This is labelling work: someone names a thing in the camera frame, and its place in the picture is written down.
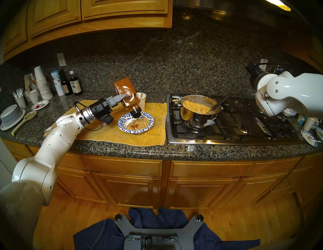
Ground stainless range hood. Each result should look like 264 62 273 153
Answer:
174 0 303 30

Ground blue patterned paper plate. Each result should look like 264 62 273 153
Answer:
300 130 319 148

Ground wooden spoon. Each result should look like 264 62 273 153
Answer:
11 111 37 136

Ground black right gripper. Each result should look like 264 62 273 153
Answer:
245 62 266 81

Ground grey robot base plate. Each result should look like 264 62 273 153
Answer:
115 214 204 250

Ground soy sauce bottle white cap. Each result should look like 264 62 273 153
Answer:
69 70 82 96

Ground dark oil bottle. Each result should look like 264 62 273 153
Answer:
59 70 73 96

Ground grey stack of paper plates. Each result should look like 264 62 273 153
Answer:
0 105 20 124

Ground dark wooden corner cabinet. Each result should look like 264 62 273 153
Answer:
281 32 323 73

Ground small white plate red stain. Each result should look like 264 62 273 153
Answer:
31 100 49 111

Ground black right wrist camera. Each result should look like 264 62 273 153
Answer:
272 64 294 75

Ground grey power strip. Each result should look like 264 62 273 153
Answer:
129 233 178 243

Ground yellow terry towel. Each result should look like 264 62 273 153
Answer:
43 100 168 147

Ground plain white paper cup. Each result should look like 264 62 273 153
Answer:
303 117 318 132

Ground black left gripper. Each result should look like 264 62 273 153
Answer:
88 94 128 120

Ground wooden cabinets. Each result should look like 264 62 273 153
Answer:
3 0 173 61
1 139 323 209

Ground ground cinnamon jar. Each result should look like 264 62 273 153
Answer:
114 77 142 118

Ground wooden upper cabinets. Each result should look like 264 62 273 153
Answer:
3 0 173 61

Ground white salt canister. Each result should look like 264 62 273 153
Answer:
51 71 65 96

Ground scooped oatmeal portion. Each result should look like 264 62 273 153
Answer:
126 117 150 131

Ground dark blue denim cloth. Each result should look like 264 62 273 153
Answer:
73 207 261 250

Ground blue patterned paper bowl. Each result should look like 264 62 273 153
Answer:
118 112 155 134

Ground stainless steel saucepan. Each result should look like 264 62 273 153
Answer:
170 95 224 131

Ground black handled ladle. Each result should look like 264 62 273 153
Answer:
207 92 235 114

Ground large white plate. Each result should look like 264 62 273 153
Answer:
0 109 26 131

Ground stainless gas cooktop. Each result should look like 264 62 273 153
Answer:
166 94 306 146

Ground wooden lower cabinets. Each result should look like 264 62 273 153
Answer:
1 139 323 209

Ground stack of white paper cups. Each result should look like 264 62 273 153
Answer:
34 66 53 101

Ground white paper cup with spoons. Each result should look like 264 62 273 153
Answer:
136 92 147 112

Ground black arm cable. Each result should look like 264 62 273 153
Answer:
74 102 104 131
256 62 294 74

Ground oatmeal in saucepan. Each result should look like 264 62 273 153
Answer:
182 100 212 114

